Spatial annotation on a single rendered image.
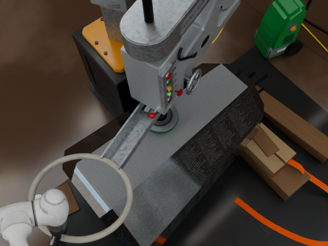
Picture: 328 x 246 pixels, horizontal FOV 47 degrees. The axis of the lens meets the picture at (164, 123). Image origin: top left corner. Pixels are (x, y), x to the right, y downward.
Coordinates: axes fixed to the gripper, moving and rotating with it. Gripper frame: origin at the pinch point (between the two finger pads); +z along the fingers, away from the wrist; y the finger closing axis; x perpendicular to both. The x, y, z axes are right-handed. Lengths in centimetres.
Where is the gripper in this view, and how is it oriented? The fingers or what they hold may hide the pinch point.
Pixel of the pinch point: (60, 245)
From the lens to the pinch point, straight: 186.9
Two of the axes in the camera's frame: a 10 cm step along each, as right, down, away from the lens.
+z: -1.4, 6.8, 7.2
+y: 2.9, -6.7, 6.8
